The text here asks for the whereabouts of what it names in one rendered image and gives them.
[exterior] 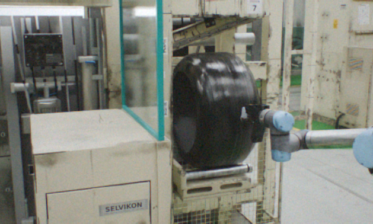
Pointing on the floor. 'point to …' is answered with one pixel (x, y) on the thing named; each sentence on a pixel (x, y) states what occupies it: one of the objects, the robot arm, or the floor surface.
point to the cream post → (169, 85)
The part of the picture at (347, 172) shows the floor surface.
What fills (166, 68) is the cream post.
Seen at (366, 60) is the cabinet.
